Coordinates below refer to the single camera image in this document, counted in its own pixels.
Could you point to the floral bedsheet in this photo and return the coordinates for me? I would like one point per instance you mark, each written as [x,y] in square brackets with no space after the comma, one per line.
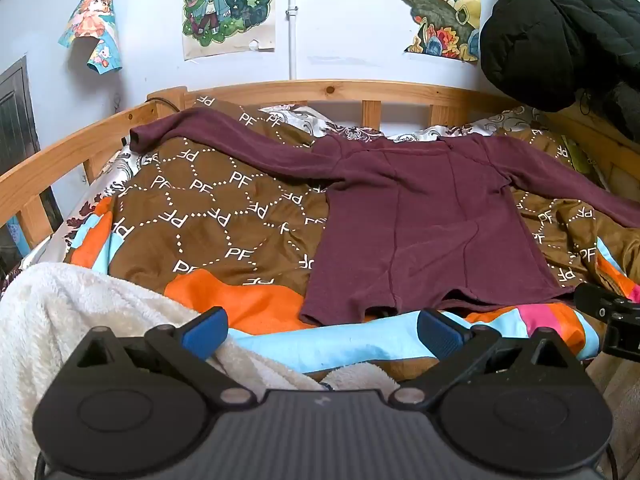
[295,115]

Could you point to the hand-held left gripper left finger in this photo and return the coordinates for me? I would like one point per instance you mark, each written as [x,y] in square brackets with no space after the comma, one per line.
[205,332]

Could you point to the dark door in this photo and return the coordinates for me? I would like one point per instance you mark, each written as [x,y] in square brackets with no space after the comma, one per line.
[17,115]

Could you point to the maroon sweater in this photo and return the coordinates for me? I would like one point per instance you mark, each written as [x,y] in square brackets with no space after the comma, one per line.
[425,220]

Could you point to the blond cartoon figure poster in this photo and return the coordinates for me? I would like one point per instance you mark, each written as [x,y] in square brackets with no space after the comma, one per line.
[225,5]

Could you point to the curled cartoon girl poster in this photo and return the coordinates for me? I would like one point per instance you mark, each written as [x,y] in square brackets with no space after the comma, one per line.
[92,20]

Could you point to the yellow-green cloth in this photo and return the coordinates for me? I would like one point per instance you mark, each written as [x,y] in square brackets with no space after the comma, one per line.
[577,157]

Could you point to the wooden bed frame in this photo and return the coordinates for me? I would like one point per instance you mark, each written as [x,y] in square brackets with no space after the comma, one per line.
[325,89]

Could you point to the brown printed blanket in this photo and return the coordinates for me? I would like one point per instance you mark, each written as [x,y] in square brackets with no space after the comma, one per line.
[200,200]

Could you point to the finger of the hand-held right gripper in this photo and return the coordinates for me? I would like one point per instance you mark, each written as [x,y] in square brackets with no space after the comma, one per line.
[600,300]

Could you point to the white wall pipe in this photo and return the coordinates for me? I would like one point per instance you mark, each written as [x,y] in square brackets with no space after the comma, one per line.
[293,20]

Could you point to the black puffer jacket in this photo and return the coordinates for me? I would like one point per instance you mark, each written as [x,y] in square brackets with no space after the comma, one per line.
[550,35]

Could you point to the white fleece blanket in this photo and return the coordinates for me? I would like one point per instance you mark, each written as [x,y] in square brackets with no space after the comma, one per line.
[60,310]

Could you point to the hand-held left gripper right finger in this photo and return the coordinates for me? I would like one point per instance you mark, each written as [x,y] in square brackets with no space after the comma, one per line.
[440,332]

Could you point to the colourful landscape poster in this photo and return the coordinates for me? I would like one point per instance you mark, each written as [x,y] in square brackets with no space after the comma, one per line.
[440,5]

